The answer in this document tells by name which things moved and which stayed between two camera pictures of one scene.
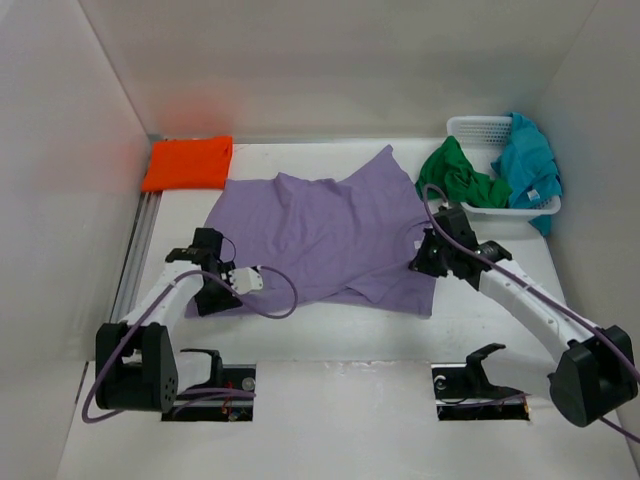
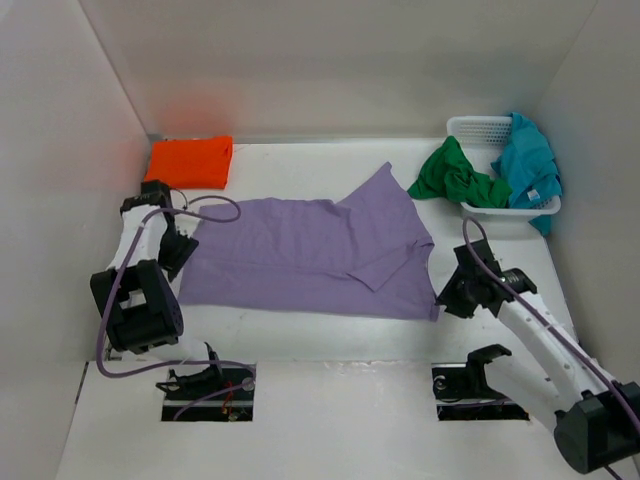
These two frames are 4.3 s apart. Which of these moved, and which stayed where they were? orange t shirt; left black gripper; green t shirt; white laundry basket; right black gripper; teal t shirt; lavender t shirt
Moved: right black gripper; left black gripper; lavender t shirt
Stayed: green t shirt; orange t shirt; teal t shirt; white laundry basket
